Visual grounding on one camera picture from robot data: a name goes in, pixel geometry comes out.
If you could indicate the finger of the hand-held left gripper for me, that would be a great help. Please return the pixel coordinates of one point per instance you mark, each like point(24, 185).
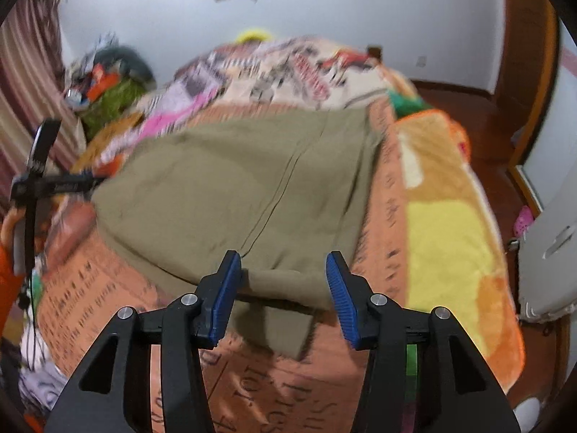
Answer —
point(74, 183)

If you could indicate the printed newspaper-pattern blanket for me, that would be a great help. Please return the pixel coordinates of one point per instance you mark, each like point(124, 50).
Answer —
point(293, 397)

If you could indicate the green cloth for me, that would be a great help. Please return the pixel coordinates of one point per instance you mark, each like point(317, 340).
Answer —
point(405, 101)

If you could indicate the pile of clothes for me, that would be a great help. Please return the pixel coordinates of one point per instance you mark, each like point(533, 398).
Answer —
point(97, 47)

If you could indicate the olive green pants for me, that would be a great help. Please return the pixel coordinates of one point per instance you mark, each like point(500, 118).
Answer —
point(225, 189)

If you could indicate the wooden bed post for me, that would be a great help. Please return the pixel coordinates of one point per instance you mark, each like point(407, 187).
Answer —
point(373, 51)

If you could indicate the grey curved pillow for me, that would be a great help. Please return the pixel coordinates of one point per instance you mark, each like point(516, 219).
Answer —
point(135, 61)

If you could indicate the white suitcase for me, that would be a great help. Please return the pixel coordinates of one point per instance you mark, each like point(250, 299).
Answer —
point(547, 275)

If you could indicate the orange yellow plush blanket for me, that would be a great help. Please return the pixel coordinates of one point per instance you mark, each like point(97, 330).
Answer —
point(450, 243)

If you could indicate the white wardrobe sliding door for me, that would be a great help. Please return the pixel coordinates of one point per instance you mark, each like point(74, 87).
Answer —
point(552, 144)

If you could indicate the striped pink curtain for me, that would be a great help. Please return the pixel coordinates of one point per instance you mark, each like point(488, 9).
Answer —
point(25, 81)

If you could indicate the brown wooden door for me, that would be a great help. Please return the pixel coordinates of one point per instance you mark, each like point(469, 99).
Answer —
point(523, 31)

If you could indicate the green storage box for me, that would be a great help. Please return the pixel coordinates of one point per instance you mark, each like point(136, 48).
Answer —
point(115, 101)

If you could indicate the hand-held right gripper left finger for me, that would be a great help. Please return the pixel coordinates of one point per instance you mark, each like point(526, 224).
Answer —
point(224, 297)

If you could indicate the pink slippers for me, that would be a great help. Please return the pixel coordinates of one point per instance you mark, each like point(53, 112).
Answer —
point(524, 220)

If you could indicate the yellow foam tube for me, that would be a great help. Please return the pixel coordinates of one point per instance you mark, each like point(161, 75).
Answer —
point(254, 36)

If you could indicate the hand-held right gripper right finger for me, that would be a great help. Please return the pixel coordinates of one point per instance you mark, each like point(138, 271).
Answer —
point(343, 297)

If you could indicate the white patterned cloth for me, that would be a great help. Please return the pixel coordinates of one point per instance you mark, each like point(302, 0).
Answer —
point(43, 385)

